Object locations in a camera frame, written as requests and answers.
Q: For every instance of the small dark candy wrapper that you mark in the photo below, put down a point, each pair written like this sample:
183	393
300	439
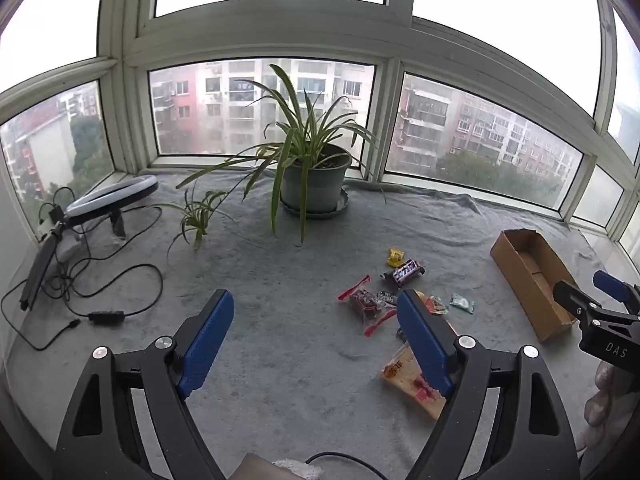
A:
387	297

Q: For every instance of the yellow candy packet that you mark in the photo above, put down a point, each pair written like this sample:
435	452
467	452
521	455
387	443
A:
395	258

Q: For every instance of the green plant pot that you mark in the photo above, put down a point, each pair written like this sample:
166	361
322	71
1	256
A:
312	185

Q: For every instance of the orange candy packet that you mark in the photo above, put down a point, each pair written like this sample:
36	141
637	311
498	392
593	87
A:
436	306

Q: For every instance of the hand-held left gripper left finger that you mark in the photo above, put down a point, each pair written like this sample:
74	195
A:
210	345

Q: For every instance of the clear red-ended snack packet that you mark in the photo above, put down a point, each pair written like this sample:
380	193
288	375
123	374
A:
361	302

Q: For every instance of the person's left forearm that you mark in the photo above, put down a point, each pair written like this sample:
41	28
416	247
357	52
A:
295	470

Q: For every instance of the cardboard box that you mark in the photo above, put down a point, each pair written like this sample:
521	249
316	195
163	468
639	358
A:
530	270

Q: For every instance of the green pot saucer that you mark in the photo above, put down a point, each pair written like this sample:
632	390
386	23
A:
341	207

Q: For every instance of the green candy packet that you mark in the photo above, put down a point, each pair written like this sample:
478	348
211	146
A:
461	302

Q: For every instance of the chocolate bar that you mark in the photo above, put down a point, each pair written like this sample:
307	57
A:
407	272

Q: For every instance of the white window frame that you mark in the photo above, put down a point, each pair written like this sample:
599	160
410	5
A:
130	35

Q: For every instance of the spider plant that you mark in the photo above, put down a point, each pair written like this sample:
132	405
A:
295	145

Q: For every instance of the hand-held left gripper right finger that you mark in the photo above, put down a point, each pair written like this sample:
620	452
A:
425	345

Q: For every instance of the person's right forearm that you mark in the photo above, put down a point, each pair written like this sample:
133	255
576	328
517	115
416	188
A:
607	400

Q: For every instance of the bread slice packet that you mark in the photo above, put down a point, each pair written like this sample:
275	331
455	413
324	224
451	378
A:
405	375

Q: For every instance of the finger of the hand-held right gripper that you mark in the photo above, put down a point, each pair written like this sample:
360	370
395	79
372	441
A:
575	299
611	285

